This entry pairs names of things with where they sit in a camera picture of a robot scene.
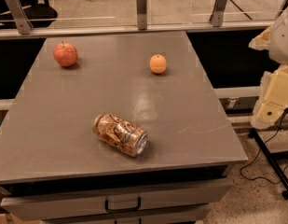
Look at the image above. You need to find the left metal bracket post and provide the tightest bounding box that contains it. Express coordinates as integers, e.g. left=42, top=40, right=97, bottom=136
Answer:
left=5, top=0, right=33, bottom=35

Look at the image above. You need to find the red apple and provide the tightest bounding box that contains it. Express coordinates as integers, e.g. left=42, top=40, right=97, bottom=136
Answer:
left=53, top=42, right=78, bottom=67

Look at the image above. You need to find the black stand leg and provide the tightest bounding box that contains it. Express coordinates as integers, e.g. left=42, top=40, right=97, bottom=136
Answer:
left=248, top=129, right=288, bottom=200

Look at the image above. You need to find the brown soda can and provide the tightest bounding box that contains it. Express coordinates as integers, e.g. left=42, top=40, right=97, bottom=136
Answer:
left=93, top=114, right=148, bottom=157

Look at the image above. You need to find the grey drawer with handle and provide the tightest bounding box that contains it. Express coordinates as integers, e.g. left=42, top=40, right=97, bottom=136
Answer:
left=1, top=177, right=232, bottom=220

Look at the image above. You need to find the metal bracket post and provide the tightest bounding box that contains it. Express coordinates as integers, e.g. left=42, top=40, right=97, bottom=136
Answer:
left=210, top=0, right=227, bottom=27
left=136, top=0, right=147, bottom=30
left=5, top=0, right=33, bottom=35

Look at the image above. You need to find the black drawer handle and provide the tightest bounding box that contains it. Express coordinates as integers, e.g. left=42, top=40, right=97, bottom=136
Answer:
left=104, top=197, right=142, bottom=214

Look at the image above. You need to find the lower grey drawer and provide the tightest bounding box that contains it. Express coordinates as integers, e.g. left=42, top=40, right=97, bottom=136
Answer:
left=41, top=204, right=210, bottom=224

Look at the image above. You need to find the right metal bracket post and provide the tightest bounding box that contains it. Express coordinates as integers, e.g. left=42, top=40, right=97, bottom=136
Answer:
left=210, top=0, right=227, bottom=27

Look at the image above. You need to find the glass barrier panel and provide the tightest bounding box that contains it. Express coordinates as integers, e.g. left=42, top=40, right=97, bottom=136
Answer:
left=0, top=0, right=288, bottom=30

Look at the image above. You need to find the orange fruit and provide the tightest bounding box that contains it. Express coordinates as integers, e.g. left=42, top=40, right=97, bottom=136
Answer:
left=149, top=54, right=167, bottom=74

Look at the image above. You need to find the black cable on floor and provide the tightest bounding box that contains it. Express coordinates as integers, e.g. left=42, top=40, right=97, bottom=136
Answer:
left=239, top=105, right=288, bottom=185

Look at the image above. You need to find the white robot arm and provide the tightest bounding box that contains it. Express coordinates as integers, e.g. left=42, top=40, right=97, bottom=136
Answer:
left=249, top=7, right=288, bottom=130

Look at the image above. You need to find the black office chair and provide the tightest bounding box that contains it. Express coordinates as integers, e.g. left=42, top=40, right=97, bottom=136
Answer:
left=0, top=0, right=58, bottom=29

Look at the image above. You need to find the middle metal bracket post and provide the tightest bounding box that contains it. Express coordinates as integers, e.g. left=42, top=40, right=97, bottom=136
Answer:
left=136, top=0, right=147, bottom=30

